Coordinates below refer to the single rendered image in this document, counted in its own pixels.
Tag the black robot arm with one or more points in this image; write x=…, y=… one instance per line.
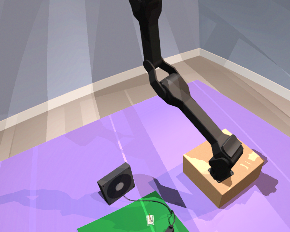
x=174, y=91

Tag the black computer cooling fan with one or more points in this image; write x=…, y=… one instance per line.
x=119, y=181

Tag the green circuit board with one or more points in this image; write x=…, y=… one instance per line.
x=143, y=215

